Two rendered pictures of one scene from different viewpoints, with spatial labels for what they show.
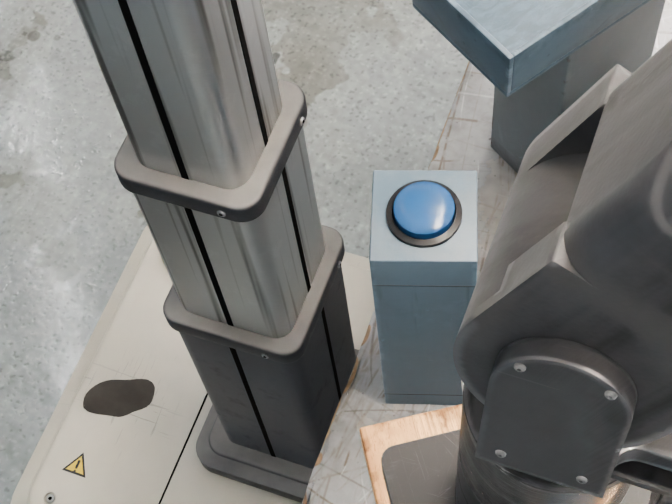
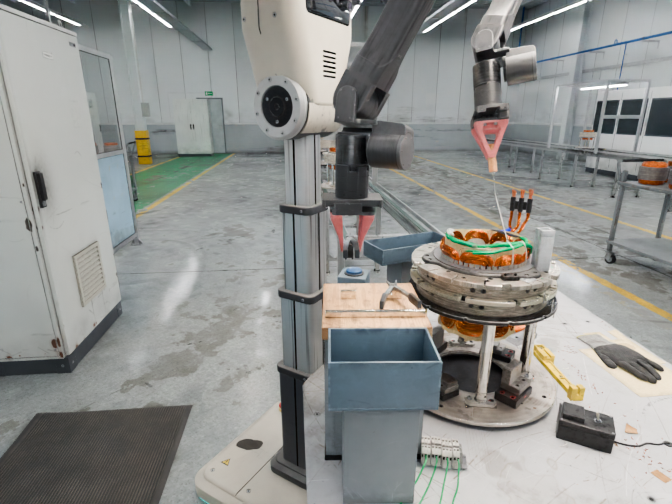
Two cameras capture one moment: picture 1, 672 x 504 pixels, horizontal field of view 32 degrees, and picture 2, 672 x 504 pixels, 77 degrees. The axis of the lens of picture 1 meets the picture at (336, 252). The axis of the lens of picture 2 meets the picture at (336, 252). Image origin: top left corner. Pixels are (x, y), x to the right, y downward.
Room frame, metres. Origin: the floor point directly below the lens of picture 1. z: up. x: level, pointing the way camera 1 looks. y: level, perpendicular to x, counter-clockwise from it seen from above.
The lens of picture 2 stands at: (-0.60, -0.07, 1.41)
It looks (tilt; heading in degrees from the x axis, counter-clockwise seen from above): 18 degrees down; 3
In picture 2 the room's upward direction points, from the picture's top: straight up
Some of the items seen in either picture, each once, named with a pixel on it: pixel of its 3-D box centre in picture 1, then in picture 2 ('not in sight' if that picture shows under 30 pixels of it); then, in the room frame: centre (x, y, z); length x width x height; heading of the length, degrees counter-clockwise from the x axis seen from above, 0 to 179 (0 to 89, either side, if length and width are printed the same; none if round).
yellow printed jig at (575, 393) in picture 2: not in sight; (555, 367); (0.36, -0.58, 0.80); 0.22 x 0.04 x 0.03; 2
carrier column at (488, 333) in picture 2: not in sight; (485, 361); (0.21, -0.35, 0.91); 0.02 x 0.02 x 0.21
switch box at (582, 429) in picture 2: not in sight; (584, 425); (0.14, -0.54, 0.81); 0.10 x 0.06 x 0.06; 66
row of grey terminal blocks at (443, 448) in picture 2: not in sight; (440, 451); (0.06, -0.23, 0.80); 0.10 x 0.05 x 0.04; 83
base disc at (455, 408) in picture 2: not in sight; (469, 371); (0.33, -0.36, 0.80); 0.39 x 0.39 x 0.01
